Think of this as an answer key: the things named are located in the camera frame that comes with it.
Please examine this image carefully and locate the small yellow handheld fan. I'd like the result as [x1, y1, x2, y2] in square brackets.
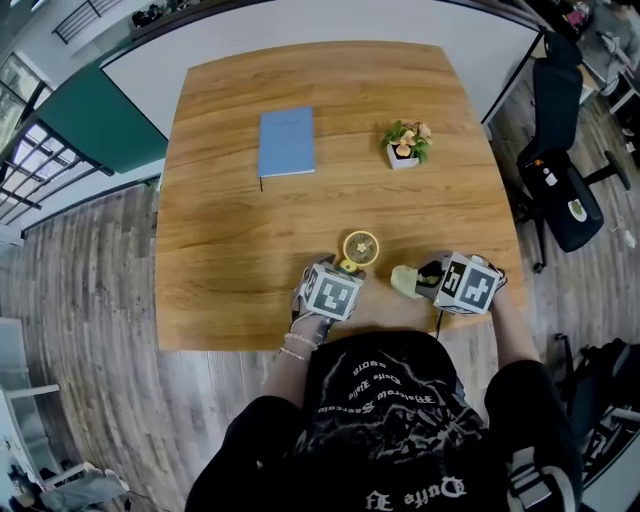
[339, 229, 381, 276]

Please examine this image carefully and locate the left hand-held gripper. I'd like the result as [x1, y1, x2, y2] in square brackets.
[292, 253, 368, 331]

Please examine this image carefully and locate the black metal railing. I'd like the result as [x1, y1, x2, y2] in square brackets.
[0, 118, 117, 227]
[51, 0, 124, 46]

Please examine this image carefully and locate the wooden table with white legs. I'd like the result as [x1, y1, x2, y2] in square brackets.
[154, 40, 527, 352]

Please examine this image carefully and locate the light green cloth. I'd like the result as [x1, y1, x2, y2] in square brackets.
[390, 264, 427, 301]

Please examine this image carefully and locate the grey shoulder strap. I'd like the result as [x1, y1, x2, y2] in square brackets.
[506, 446, 577, 512]

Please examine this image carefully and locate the white partition panel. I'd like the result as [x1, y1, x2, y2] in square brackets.
[99, 0, 544, 142]

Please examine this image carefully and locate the black office chair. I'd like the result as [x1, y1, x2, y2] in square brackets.
[554, 331, 640, 482]
[514, 28, 634, 275]

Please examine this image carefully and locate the white floor cable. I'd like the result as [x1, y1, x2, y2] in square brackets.
[606, 188, 637, 252]

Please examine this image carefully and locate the person's right forearm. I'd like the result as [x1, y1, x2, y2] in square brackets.
[486, 288, 545, 372]

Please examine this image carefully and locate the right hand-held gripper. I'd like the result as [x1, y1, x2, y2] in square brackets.
[416, 250, 509, 317]

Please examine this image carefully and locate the large window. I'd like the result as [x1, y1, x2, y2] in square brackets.
[0, 51, 52, 152]

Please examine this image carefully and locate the cluster of small shelf items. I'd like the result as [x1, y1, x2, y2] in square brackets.
[131, 3, 172, 30]

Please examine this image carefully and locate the small potted plant white pot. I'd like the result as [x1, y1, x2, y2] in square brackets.
[380, 118, 434, 172]

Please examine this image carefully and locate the blue notebook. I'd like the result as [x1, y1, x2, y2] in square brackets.
[256, 105, 317, 194]

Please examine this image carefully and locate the green partition panel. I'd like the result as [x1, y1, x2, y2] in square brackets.
[34, 61, 169, 176]

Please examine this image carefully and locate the person's left forearm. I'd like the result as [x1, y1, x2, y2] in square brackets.
[258, 327, 327, 412]

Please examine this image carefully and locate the person's black printed t-shirt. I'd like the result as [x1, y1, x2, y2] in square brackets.
[186, 329, 584, 512]

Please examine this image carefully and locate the beaded wrist bracelet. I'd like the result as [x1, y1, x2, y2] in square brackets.
[278, 331, 320, 363]

